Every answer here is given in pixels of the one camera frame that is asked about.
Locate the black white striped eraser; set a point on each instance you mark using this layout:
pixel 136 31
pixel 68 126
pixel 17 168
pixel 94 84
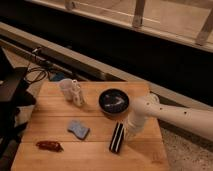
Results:
pixel 117 138

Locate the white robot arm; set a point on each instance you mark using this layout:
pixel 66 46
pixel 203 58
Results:
pixel 199 122

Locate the black bowl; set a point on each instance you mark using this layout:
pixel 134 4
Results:
pixel 113 101

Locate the white cup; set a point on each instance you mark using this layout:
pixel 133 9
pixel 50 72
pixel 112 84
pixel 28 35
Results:
pixel 65 87

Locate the blue object behind table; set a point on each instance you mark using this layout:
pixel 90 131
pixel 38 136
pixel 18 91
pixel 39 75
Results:
pixel 57 77

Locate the blue sponge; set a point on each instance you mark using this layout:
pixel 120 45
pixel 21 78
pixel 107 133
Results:
pixel 78 129

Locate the black chair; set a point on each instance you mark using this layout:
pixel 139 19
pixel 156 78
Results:
pixel 13 93

